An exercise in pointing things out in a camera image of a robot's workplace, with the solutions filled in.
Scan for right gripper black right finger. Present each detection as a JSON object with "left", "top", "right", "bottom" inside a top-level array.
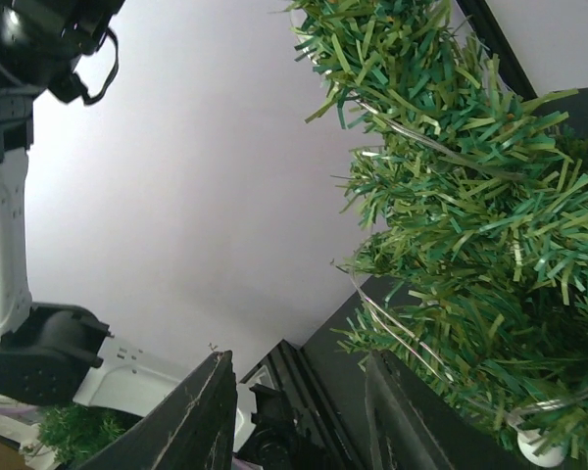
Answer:
[{"left": 366, "top": 351, "right": 528, "bottom": 470}]

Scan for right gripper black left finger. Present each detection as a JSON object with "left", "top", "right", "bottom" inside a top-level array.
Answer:
[{"left": 79, "top": 351, "right": 237, "bottom": 470}]

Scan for white string lights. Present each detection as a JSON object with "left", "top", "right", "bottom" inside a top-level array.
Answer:
[{"left": 293, "top": 14, "right": 588, "bottom": 466}]

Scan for small green christmas tree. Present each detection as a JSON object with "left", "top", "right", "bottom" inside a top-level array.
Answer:
[{"left": 281, "top": 0, "right": 588, "bottom": 470}]

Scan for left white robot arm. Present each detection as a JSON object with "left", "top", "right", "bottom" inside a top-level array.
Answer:
[{"left": 0, "top": 1, "right": 245, "bottom": 451}]

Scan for left black frame post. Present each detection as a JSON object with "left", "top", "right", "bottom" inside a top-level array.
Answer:
[{"left": 457, "top": 0, "right": 537, "bottom": 100}]

